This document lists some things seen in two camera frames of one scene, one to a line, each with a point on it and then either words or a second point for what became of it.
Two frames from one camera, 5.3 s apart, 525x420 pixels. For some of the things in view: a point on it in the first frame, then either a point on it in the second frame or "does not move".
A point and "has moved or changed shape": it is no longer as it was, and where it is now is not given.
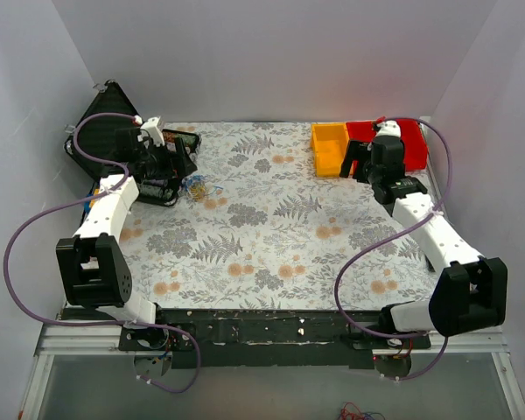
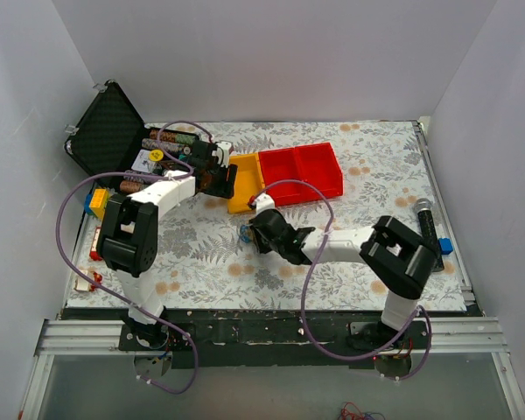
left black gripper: [175, 160] → [224, 182]
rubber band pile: [186, 179] has moved or changed shape
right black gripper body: [360, 149] → [259, 239]
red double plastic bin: [415, 149] → [301, 173]
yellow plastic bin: [330, 142] → [248, 181]
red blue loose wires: [350, 411] does not move
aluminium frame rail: [68, 340] does not move
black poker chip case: [110, 143] does not move
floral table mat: [255, 230] does not move
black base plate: [261, 339] does not move
